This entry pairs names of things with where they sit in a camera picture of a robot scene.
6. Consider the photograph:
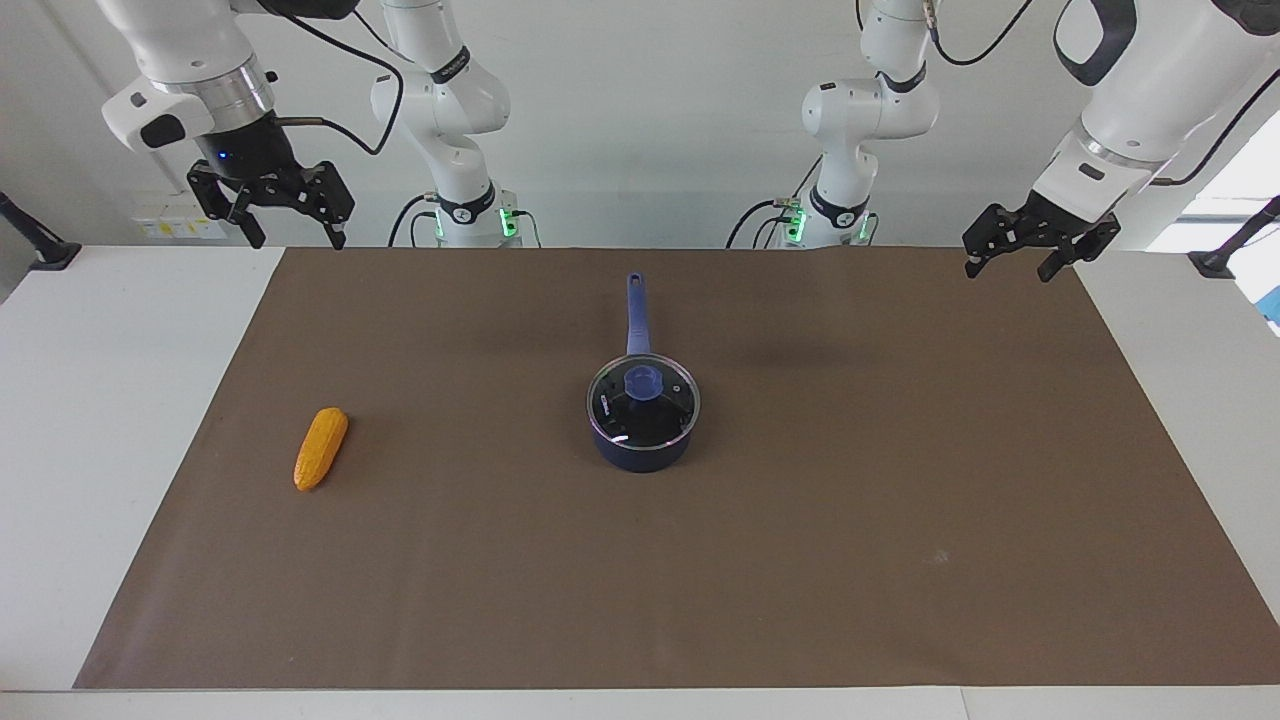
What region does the black left base cable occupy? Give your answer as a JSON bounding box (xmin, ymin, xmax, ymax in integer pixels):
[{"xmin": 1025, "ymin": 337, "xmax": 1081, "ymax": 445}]
[{"xmin": 727, "ymin": 158, "xmax": 823, "ymax": 249}]

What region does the black clamp stand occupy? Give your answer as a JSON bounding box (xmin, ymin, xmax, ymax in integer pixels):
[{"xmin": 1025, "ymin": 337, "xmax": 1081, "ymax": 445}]
[
  {"xmin": 1187, "ymin": 195, "xmax": 1280, "ymax": 279},
  {"xmin": 0, "ymin": 190, "xmax": 83, "ymax": 271}
]

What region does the brown table mat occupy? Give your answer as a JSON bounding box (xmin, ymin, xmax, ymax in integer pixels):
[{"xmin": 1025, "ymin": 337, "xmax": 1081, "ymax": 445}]
[{"xmin": 73, "ymin": 247, "xmax": 1280, "ymax": 691}]

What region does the yellow corn cob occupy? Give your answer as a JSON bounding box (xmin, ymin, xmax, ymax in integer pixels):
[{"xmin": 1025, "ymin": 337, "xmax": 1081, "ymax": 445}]
[{"xmin": 293, "ymin": 407, "xmax": 350, "ymax": 493}]

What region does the white wall socket box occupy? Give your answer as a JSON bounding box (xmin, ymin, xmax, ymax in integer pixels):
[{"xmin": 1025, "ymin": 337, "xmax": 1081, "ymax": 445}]
[{"xmin": 130, "ymin": 192, "xmax": 229, "ymax": 241}]

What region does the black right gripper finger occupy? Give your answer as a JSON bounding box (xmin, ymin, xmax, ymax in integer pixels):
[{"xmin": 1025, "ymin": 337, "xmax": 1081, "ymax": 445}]
[
  {"xmin": 188, "ymin": 164, "xmax": 267, "ymax": 250},
  {"xmin": 300, "ymin": 160, "xmax": 356, "ymax": 251}
]

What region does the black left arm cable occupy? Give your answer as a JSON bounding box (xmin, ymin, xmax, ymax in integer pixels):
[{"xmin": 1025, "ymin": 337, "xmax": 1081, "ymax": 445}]
[{"xmin": 925, "ymin": 0, "xmax": 1280, "ymax": 188}]

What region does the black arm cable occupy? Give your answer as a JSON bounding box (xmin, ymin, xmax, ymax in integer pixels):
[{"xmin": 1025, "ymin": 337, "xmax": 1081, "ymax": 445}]
[
  {"xmin": 925, "ymin": 0, "xmax": 1280, "ymax": 188},
  {"xmin": 262, "ymin": 8, "xmax": 405, "ymax": 157}
]

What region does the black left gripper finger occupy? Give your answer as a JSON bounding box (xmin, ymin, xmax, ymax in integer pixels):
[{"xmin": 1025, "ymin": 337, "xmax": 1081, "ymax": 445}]
[
  {"xmin": 1038, "ymin": 225, "xmax": 1121, "ymax": 283},
  {"xmin": 963, "ymin": 204, "xmax": 1026, "ymax": 279}
]

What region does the dark blue saucepan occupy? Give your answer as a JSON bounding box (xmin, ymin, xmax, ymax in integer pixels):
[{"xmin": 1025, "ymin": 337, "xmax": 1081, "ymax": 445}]
[{"xmin": 586, "ymin": 272, "xmax": 701, "ymax": 474}]

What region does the glass lid with blue knob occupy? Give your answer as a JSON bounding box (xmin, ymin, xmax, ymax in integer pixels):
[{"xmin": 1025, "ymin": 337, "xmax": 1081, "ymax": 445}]
[{"xmin": 587, "ymin": 353, "xmax": 701, "ymax": 448}]

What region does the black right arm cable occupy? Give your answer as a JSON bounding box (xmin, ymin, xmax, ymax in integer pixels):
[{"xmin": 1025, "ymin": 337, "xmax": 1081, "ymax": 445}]
[{"xmin": 262, "ymin": 8, "xmax": 405, "ymax": 157}]

